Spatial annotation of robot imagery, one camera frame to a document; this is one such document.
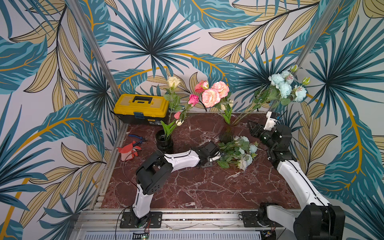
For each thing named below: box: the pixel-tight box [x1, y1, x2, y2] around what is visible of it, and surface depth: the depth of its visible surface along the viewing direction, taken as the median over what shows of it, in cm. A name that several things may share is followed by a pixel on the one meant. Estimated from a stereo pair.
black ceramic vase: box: [155, 129, 174, 154], surface depth 90 cm
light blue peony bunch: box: [232, 64, 311, 126], surface depth 70 cm
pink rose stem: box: [173, 94, 200, 128], surface depth 69 cm
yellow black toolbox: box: [113, 93, 170, 125], surface depth 102 cm
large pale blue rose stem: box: [216, 154, 253, 171], surface depth 92 cm
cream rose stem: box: [163, 75, 184, 124], surface depth 83 cm
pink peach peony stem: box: [201, 81, 230, 108], surface depth 62 cm
